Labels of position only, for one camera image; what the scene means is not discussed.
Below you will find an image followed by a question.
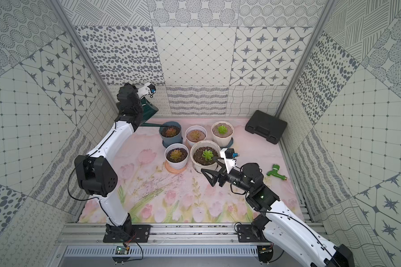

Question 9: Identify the aluminium mounting rail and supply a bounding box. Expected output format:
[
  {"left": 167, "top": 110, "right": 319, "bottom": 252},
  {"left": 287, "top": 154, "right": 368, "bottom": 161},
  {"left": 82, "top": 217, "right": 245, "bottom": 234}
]
[{"left": 55, "top": 221, "right": 331, "bottom": 247}]

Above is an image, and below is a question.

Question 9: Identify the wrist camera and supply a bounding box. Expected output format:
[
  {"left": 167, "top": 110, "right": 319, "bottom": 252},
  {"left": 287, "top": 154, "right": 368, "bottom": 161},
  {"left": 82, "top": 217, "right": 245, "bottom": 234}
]
[
  {"left": 220, "top": 148, "right": 238, "bottom": 174},
  {"left": 137, "top": 82, "right": 157, "bottom": 99}
]

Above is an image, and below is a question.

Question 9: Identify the blue-grey pot red succulent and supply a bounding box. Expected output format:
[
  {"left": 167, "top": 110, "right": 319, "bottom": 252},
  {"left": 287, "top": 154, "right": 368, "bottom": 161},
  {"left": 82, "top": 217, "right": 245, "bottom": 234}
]
[{"left": 159, "top": 121, "right": 183, "bottom": 148}]

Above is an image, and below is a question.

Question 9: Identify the floral pink table mat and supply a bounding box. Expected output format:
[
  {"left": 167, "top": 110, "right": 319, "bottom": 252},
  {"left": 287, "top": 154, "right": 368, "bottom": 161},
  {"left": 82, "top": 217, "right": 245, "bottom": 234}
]
[{"left": 79, "top": 118, "right": 304, "bottom": 224}]

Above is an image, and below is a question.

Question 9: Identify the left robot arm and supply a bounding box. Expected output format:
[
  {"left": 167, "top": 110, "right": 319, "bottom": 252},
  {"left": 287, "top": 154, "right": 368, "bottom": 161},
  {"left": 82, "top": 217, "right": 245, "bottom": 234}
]
[{"left": 75, "top": 83, "right": 143, "bottom": 242}]

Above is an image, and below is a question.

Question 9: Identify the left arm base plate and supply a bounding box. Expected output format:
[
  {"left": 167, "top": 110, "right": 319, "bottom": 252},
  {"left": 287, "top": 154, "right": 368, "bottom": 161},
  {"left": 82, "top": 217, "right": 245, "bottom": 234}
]
[{"left": 103, "top": 224, "right": 152, "bottom": 243}]

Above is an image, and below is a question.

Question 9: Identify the small white pot reddish succulent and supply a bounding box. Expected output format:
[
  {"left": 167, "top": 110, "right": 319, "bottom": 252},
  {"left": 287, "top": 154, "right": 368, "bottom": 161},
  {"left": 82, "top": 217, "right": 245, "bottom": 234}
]
[{"left": 186, "top": 125, "right": 207, "bottom": 148}]

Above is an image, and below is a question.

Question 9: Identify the blue-grey saucer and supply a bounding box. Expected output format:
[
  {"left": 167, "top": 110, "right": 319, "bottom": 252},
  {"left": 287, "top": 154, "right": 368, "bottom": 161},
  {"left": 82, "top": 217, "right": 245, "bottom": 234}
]
[{"left": 223, "top": 138, "right": 233, "bottom": 148}]

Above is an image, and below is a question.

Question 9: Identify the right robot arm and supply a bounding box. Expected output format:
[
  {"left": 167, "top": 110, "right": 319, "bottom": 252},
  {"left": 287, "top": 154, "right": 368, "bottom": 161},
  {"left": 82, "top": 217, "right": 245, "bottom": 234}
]
[{"left": 201, "top": 158, "right": 355, "bottom": 267}]

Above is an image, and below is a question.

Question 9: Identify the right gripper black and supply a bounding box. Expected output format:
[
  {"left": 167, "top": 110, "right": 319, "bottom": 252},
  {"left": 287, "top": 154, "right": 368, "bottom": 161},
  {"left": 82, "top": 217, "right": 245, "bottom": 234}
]
[{"left": 201, "top": 157, "right": 253, "bottom": 194}]

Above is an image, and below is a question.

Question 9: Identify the black plastic tool case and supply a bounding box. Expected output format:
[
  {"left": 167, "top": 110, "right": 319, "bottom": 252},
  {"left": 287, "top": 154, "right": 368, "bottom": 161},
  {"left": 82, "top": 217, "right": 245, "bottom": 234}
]
[{"left": 245, "top": 110, "right": 287, "bottom": 145}]

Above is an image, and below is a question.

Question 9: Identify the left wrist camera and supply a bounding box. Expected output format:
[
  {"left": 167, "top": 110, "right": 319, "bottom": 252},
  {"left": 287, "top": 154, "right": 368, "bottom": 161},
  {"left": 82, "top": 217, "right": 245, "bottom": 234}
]
[{"left": 137, "top": 82, "right": 157, "bottom": 99}]

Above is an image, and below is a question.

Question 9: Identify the small green circuit board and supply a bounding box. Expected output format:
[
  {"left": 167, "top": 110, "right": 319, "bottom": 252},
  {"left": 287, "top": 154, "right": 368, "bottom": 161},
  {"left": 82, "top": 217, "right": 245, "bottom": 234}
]
[{"left": 112, "top": 246, "right": 130, "bottom": 264}]

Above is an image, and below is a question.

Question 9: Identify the large white pot green succulent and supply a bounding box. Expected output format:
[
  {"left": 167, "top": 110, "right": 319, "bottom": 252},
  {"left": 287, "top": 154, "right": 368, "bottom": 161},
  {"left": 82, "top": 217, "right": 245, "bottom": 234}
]
[{"left": 190, "top": 140, "right": 220, "bottom": 173}]

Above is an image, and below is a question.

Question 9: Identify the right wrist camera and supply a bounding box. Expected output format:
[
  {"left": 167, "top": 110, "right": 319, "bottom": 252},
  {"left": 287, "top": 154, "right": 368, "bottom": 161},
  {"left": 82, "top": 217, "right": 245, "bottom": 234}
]
[{"left": 220, "top": 148, "right": 238, "bottom": 174}]

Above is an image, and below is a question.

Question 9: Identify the white pot yellow-green succulent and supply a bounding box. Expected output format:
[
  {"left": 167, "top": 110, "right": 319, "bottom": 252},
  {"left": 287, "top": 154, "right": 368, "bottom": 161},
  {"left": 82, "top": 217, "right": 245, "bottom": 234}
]
[{"left": 164, "top": 144, "right": 189, "bottom": 170}]

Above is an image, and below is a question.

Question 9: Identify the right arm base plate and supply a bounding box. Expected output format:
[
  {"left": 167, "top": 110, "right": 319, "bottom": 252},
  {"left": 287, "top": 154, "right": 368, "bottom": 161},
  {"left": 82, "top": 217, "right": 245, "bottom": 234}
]
[{"left": 234, "top": 222, "right": 266, "bottom": 243}]

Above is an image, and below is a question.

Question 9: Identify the dark green watering can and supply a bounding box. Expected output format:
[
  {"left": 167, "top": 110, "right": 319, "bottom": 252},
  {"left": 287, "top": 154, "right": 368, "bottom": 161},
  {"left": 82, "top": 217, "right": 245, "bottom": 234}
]
[{"left": 139, "top": 97, "right": 168, "bottom": 127}]

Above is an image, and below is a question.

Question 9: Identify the white pot brown soil succulent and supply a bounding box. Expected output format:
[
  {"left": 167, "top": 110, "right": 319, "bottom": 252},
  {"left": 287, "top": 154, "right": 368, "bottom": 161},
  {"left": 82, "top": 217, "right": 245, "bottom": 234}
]
[{"left": 211, "top": 121, "right": 234, "bottom": 148}]

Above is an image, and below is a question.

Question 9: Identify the terracotta saucer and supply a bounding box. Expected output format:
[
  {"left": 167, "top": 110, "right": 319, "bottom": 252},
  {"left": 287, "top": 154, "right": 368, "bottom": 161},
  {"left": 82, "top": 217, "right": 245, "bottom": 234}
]
[{"left": 164, "top": 161, "right": 187, "bottom": 174}]

